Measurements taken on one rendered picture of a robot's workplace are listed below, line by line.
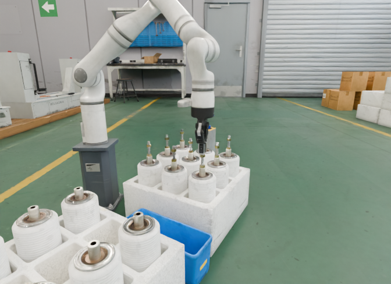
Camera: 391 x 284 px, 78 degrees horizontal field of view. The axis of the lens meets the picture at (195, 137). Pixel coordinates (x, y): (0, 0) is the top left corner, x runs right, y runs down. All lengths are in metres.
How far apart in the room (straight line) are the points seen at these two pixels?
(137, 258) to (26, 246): 0.27
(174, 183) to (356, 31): 6.30
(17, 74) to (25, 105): 0.34
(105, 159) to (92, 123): 0.16
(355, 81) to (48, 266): 4.39
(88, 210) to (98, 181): 0.39
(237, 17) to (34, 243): 5.79
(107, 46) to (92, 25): 5.51
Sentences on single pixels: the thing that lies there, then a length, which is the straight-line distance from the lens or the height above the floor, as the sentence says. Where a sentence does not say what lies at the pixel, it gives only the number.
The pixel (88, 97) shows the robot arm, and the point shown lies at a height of 0.50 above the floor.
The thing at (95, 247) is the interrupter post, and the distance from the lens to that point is 0.54.
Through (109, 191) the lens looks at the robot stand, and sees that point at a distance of 1.15.
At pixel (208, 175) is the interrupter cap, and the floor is 0.25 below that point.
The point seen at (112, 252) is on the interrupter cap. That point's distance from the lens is 0.55.
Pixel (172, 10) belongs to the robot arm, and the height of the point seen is 0.78.
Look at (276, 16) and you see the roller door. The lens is 6.20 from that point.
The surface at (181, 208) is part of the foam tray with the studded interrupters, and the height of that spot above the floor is 0.15.
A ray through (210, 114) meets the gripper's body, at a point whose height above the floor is 0.47.
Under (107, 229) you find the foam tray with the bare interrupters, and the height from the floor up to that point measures 0.15.
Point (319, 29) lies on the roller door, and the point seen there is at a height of 1.51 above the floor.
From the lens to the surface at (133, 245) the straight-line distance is 0.59.
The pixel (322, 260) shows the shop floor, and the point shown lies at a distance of 0.98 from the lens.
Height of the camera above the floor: 0.60
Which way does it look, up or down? 15 degrees down
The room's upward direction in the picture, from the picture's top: straight up
